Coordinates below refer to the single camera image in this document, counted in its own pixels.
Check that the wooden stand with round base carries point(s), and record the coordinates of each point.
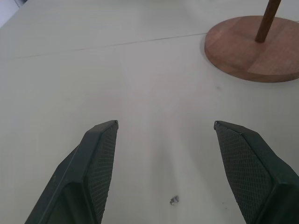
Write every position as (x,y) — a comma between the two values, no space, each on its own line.
(252,53)

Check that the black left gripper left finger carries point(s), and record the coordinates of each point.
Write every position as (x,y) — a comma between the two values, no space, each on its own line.
(81,172)

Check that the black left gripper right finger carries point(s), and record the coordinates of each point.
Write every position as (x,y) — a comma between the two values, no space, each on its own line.
(252,168)

